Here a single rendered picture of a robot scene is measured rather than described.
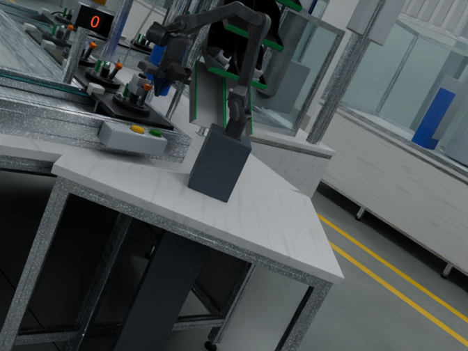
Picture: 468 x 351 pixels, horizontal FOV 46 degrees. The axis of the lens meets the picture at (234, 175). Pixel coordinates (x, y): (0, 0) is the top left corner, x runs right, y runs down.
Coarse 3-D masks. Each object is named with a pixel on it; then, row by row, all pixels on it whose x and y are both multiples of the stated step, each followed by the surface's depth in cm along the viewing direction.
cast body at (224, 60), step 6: (216, 54) 206; (222, 54) 202; (228, 54) 203; (210, 60) 205; (216, 60) 202; (222, 60) 202; (228, 60) 202; (216, 66) 204; (222, 66) 203; (228, 66) 206
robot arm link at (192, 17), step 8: (216, 8) 175; (224, 8) 174; (232, 8) 173; (240, 8) 172; (248, 8) 170; (184, 16) 177; (192, 16) 177; (200, 16) 177; (208, 16) 176; (216, 16) 175; (224, 16) 174; (232, 16) 177; (240, 16) 172; (248, 16) 170; (256, 16) 170; (192, 24) 177; (200, 24) 177; (256, 24) 170; (184, 32) 178; (192, 32) 182
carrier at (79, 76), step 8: (96, 64) 216; (104, 64) 217; (80, 72) 214; (88, 72) 211; (96, 72) 210; (104, 72) 213; (80, 80) 203; (88, 80) 208; (96, 80) 208; (104, 80) 211; (112, 80) 211; (104, 88) 207; (112, 88) 212; (120, 88) 218
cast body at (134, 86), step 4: (136, 76) 194; (140, 76) 194; (144, 76) 194; (132, 80) 195; (136, 80) 193; (140, 80) 193; (144, 80) 194; (148, 80) 195; (132, 84) 195; (136, 84) 193; (140, 84) 194; (128, 88) 197; (132, 88) 195; (136, 88) 193; (140, 88) 193; (132, 92) 194; (136, 92) 193; (140, 92) 194
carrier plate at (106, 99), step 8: (96, 96) 193; (104, 96) 197; (112, 96) 201; (104, 104) 188; (112, 104) 191; (112, 112) 184; (120, 112) 186; (128, 112) 190; (152, 112) 204; (128, 120) 186; (136, 120) 188; (144, 120) 190; (152, 120) 193; (160, 120) 198; (168, 128) 197
